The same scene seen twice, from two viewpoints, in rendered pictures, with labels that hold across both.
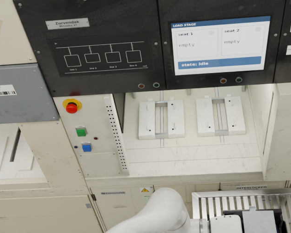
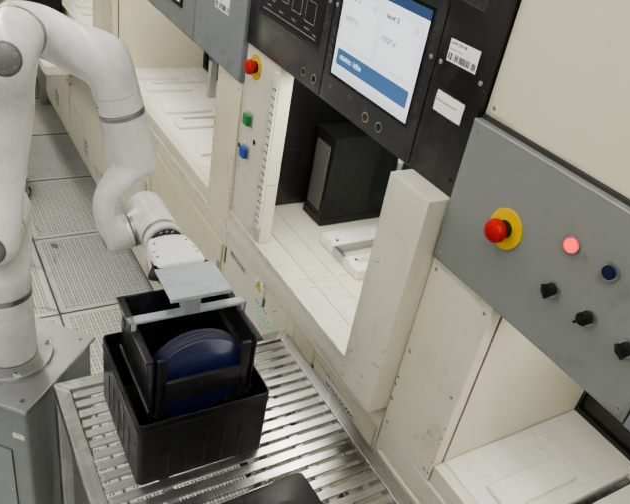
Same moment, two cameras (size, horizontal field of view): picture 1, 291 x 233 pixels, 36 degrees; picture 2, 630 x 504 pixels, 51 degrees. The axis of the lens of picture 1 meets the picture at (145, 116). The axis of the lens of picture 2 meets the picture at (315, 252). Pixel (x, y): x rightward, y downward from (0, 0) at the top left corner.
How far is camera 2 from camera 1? 1.31 m
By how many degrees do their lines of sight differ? 38
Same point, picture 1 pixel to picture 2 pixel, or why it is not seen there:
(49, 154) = (221, 139)
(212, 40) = (373, 27)
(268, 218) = (214, 285)
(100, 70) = (284, 19)
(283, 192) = (355, 437)
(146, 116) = (358, 233)
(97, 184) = (233, 230)
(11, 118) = (216, 52)
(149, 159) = (295, 255)
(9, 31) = not seen: outside the picture
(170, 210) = (86, 38)
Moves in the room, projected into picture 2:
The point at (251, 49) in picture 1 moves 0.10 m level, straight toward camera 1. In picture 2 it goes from (403, 70) to (354, 67)
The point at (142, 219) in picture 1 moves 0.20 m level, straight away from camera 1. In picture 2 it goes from (60, 18) to (156, 13)
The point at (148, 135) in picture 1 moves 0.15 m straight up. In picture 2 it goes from (327, 239) to (336, 194)
